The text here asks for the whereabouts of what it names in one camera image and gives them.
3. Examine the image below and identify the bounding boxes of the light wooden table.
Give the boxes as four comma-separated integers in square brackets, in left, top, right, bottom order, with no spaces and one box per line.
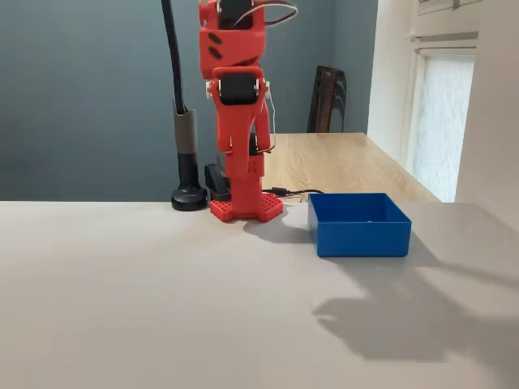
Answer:
[261,132,442,204]

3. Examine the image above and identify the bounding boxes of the thin servo cable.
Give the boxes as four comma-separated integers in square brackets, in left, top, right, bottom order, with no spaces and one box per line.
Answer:
[238,0,300,28]
[265,83,280,157]

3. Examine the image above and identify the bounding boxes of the white framed window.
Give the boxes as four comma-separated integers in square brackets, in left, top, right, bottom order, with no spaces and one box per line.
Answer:
[404,31,480,198]

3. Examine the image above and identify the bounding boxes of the dark wooden chair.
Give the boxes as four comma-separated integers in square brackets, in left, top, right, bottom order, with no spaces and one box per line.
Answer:
[306,65,348,135]

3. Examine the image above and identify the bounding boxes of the black gooseneck stand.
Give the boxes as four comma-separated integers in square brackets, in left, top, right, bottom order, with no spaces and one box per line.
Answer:
[161,0,208,212]

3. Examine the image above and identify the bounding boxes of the blue square tray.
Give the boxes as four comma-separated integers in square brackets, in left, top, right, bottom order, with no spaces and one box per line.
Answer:
[307,192,413,259]

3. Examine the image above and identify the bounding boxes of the black cable on table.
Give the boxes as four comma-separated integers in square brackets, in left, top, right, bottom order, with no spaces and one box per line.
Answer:
[262,186,326,203]

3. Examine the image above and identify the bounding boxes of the black table clamp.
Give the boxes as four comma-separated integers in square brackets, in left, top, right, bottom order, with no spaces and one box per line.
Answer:
[203,160,232,201]

